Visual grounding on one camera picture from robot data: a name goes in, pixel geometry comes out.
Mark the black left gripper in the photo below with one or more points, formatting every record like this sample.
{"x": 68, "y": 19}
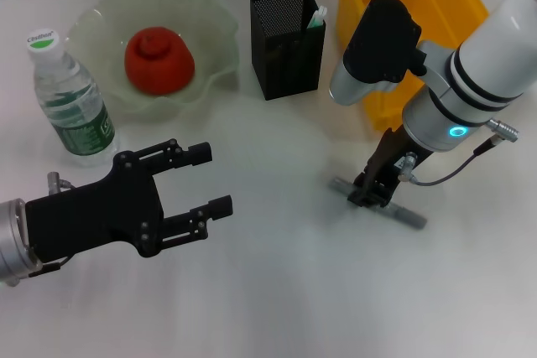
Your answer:
{"x": 96, "y": 215}

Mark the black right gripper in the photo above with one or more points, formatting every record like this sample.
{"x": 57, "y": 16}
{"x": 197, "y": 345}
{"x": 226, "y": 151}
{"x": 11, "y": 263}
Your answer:
{"x": 390, "y": 157}

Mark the grey glitter pen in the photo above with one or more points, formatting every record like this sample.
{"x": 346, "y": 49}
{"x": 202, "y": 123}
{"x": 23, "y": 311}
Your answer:
{"x": 409, "y": 216}

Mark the orange knitted fruit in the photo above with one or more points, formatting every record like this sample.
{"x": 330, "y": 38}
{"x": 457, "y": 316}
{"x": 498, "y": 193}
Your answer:
{"x": 159, "y": 64}

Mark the clear water bottle green label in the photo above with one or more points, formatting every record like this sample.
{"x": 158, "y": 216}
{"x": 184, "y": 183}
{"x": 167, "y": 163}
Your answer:
{"x": 79, "y": 123}

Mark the green pen white clip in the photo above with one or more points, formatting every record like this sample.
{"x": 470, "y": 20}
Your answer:
{"x": 316, "y": 18}

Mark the black mesh pen holder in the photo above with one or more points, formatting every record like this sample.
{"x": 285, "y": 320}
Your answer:
{"x": 289, "y": 69}

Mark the pale green glass fruit plate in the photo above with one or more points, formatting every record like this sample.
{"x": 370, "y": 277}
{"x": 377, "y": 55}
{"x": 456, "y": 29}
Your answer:
{"x": 210, "y": 39}

